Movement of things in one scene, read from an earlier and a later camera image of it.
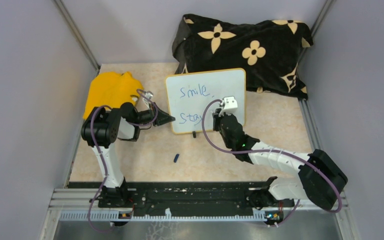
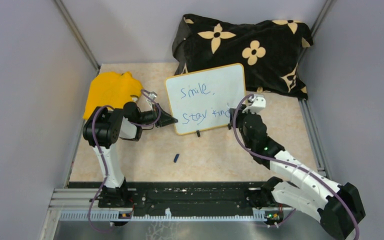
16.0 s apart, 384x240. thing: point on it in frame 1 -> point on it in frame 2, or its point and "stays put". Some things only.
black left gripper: [162, 117] stays put
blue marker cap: [176, 158] stays put
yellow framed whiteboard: [187, 94] stays put
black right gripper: [217, 118] -> [239, 114]
